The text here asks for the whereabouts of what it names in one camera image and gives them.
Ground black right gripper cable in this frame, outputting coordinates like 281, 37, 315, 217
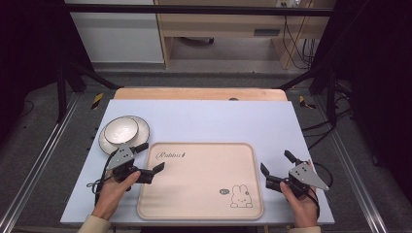
307, 161, 334, 218

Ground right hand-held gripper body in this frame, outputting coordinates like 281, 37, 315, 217
265, 161, 330, 198

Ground white bowl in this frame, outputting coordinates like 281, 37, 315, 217
103, 116, 140, 146

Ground black curtain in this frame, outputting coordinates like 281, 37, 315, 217
0, 0, 95, 145
309, 0, 412, 202

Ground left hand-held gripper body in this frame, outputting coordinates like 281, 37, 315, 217
106, 144, 154, 184

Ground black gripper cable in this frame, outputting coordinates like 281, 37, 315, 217
86, 149, 120, 206
307, 161, 334, 218

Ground aluminium floor rail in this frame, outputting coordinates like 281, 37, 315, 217
314, 96, 391, 233
0, 92, 83, 233

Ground person's right hand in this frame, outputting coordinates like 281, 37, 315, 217
279, 181, 321, 228

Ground black floor cables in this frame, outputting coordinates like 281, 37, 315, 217
300, 82, 356, 151

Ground black hanging cables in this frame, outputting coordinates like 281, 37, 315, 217
281, 14, 320, 71

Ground black horizontal frame bar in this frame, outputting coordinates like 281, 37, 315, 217
63, 3, 335, 17

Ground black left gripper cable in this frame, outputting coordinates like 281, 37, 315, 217
86, 149, 120, 206

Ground yellow black tape marker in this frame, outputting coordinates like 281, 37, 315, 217
90, 92, 105, 111
297, 94, 318, 110

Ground white cabinet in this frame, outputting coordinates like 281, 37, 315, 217
64, 0, 165, 64

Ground black metal stand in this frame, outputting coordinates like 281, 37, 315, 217
277, 63, 338, 126
55, 60, 121, 123

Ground person's left hand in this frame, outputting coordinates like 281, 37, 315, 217
91, 170, 142, 221

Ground wooden desk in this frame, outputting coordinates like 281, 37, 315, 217
153, 0, 336, 70

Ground beige tray with rabbit print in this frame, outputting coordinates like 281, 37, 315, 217
136, 141, 265, 221

